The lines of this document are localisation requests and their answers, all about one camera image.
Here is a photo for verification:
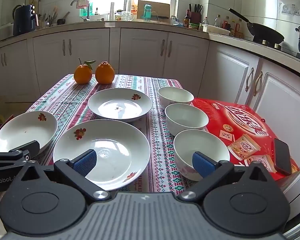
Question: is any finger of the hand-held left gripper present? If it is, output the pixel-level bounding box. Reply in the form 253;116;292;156
9;140;40;161

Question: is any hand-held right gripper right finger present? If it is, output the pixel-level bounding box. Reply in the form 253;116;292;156
177;151;274;203

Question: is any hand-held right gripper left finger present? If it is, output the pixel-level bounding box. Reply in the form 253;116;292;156
15;149;112;204

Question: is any white pink floral bowl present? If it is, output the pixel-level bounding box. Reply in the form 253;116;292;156
165;103;209;136
173;129;230;182
158;87;195;108

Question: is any white stained fruit print plate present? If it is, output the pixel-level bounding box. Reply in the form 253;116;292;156
88;88;153;123

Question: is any red snack gift box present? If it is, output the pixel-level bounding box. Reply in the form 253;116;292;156
191;98;300;180

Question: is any patterned woven tablecloth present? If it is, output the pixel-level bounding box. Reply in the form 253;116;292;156
26;74;205;195

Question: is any black smartphone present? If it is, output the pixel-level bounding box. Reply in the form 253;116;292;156
273;138;292;176

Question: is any orange with green leaf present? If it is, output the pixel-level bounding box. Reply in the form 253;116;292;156
74;58;97;84

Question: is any bumpy orange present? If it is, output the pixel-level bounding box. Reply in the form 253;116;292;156
95;61;115;84

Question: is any dark blue air fryer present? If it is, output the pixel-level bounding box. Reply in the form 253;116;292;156
12;4;37;37

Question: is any utensil holder with chopsticks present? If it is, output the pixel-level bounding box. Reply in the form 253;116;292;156
40;6;58;29

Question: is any small black pot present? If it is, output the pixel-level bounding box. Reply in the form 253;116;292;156
57;11;70;26

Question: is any white plastic tray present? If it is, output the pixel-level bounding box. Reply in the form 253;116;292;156
205;24;230;35

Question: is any brown condiment bottle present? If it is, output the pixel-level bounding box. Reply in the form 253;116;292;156
234;19;243;38

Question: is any gas stove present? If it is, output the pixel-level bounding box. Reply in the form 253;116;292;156
251;37;300;63

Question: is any metal sink faucet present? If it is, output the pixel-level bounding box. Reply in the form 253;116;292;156
70;0;90;22

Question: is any blue packet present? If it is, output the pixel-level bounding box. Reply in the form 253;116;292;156
170;16;184;27

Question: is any black wok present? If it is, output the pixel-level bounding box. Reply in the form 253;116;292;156
228;8;285;44

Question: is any dark knife block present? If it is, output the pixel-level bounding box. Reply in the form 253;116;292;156
189;3;203;24

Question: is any green detergent bottle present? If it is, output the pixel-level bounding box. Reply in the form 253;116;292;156
80;0;93;15

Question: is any wooden cutting board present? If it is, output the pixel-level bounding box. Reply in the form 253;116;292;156
137;0;170;20

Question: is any teal water bottle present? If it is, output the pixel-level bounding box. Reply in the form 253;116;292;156
143;4;153;19

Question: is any clear jug orange label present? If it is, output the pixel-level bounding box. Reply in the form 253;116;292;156
126;0;138;15

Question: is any black power cable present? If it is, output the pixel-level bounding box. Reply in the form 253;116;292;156
0;35;15;55

